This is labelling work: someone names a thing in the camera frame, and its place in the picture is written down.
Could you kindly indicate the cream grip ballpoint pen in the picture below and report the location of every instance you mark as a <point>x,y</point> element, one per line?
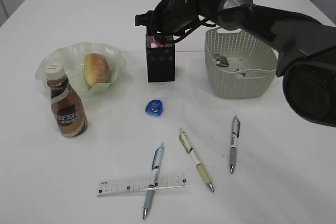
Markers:
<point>196,160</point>

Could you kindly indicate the grey grip ballpoint pen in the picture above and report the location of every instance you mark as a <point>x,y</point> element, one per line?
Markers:
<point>233,143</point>

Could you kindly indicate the pale green wavy glass plate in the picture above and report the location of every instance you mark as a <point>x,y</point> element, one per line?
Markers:
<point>72,58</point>

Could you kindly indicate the sugared bread roll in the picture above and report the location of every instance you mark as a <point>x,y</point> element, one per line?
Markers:
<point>96,69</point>

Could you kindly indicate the brown Nescafe coffee bottle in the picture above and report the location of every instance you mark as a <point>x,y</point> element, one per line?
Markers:
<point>66,105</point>

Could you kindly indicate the blue pencil sharpener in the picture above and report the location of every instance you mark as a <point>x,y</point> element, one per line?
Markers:
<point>154,108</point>

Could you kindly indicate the clear plastic ruler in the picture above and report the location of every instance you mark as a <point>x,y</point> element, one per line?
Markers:
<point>137,185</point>

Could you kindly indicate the pale green plastic basket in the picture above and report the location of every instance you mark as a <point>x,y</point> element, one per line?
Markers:
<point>242,50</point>

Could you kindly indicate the dark paper ball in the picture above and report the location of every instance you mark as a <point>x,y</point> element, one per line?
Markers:
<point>221,60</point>

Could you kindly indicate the black mesh pen holder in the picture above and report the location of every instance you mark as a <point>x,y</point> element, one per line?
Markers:
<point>160,62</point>

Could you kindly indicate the white paper ball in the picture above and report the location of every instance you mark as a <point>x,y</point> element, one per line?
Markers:
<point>239,72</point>

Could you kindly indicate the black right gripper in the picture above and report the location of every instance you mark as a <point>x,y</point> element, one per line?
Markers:
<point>169,17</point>

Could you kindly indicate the pink pencil sharpener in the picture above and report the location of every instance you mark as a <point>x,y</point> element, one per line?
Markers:
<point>154,44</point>

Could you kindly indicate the blue grip ballpoint pen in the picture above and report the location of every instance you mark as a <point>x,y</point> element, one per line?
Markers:
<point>156,164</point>

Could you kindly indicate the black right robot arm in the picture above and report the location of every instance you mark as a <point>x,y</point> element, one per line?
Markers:
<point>305,46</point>

